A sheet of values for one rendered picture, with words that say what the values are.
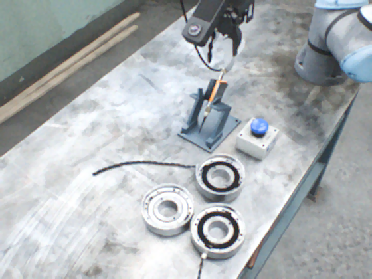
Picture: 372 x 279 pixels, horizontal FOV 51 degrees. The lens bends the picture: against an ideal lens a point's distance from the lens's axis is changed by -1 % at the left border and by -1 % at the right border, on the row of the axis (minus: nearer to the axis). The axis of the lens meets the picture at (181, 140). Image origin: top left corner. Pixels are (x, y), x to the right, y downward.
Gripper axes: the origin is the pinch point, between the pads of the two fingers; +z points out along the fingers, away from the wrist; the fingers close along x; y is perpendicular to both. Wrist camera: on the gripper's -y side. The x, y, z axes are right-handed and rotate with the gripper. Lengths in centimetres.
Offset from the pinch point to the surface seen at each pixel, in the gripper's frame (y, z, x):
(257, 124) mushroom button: -0.6, 10.7, -11.8
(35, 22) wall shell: 40, 67, 151
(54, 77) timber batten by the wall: 34, 97, 140
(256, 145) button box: -3.4, 13.7, -13.7
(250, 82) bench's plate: 18.2, 18.3, 1.1
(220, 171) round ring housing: -12.6, 16.0, -10.5
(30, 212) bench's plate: -44, 18, 15
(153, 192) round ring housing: -25.9, 15.0, -3.3
